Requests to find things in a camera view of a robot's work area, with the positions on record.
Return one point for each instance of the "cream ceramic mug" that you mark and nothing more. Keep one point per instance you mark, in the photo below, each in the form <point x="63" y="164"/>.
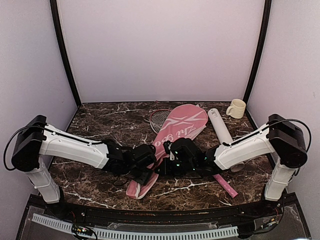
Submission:
<point x="236" y="109"/>

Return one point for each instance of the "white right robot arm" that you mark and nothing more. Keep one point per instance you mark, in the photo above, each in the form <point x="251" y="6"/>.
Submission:
<point x="278" y="135"/>

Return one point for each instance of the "pink racket cover bag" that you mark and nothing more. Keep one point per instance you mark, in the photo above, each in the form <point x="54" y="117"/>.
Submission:
<point x="184" y="121"/>

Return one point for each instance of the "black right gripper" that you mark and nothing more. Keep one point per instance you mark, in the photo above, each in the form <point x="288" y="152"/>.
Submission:
<point x="166" y="170"/>

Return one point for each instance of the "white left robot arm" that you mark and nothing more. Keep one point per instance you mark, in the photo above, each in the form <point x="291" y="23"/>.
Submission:
<point x="38" y="138"/>

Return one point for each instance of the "black front table rail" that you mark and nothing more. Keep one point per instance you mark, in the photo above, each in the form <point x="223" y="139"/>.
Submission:
<point x="239" y="214"/>

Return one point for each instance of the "white slotted cable duct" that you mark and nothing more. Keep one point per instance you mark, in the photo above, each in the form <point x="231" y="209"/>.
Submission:
<point x="99" y="233"/>

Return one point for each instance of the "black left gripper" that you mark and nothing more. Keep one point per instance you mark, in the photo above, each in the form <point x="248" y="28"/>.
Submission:
<point x="143" y="179"/>

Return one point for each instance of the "white shuttlecock tube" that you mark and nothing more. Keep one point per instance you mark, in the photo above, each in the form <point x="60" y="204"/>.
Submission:
<point x="224" y="137"/>

